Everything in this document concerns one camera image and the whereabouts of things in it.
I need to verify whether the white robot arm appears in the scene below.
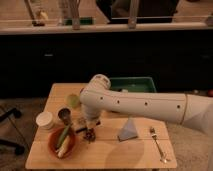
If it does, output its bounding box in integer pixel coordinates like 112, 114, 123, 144
80, 74, 213, 137

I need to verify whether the metal measuring cup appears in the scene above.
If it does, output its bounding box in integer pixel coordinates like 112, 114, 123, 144
58, 108, 71, 125

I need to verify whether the white paper cup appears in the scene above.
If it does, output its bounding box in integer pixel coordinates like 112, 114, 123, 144
36, 111, 54, 130

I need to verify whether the green ball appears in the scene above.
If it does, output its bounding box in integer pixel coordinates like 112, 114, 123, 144
67, 94, 80, 108

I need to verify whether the green cucumber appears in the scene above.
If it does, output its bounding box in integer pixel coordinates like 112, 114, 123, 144
56, 125, 70, 149

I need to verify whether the grey triangular pyramid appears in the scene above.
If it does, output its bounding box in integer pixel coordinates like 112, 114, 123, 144
117, 118, 138, 141

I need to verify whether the red bowl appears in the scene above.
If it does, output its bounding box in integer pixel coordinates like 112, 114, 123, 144
48, 127, 76, 159

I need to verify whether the yellow corn cob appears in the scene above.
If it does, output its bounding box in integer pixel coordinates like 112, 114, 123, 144
57, 136, 70, 158

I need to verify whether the green plastic bin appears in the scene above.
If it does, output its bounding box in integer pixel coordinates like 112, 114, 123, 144
110, 77, 156, 93

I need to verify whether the metal fork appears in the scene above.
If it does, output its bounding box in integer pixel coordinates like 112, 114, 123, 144
149, 127, 170, 164

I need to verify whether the black office chair base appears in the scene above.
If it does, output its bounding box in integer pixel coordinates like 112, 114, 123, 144
0, 106, 26, 156

